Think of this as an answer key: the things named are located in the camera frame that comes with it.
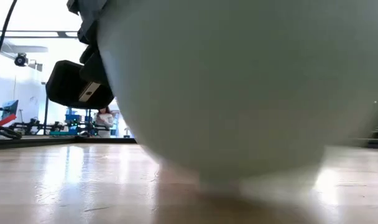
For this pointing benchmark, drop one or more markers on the person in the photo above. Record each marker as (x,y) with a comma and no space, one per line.
(104,123)

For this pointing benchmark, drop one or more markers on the background robot workstation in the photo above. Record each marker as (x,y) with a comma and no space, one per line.
(36,127)

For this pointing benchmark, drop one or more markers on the white ceiling fixture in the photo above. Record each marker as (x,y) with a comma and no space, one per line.
(30,48)

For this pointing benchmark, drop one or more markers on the green ceramic bowl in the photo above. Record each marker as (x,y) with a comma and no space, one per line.
(238,93)

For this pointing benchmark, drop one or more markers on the black background table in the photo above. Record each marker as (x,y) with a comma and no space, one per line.
(46,121)

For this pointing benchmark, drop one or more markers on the black aluminium table frame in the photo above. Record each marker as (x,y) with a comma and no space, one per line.
(52,141)

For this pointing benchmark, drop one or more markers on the blue and red machine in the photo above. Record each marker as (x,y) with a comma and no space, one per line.
(10,107)

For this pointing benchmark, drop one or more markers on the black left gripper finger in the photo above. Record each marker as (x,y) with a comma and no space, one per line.
(94,67)

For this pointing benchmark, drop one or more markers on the round black ceiling camera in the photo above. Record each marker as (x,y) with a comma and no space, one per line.
(20,60)

